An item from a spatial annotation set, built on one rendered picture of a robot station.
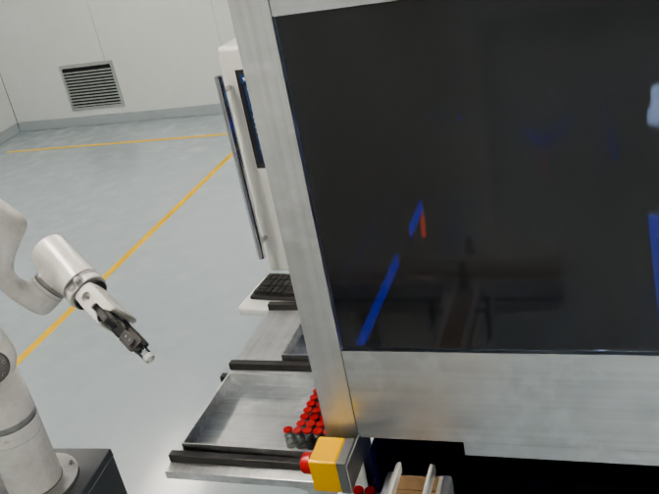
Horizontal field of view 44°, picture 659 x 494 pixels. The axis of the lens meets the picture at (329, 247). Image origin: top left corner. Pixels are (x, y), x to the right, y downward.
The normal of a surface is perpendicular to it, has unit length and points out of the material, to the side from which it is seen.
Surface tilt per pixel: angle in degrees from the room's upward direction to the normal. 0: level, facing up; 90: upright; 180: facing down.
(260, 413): 0
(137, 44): 90
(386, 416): 90
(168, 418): 0
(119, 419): 0
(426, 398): 90
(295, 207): 90
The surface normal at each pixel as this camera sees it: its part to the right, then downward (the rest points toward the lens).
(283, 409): -0.18, -0.89
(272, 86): -0.28, 0.47
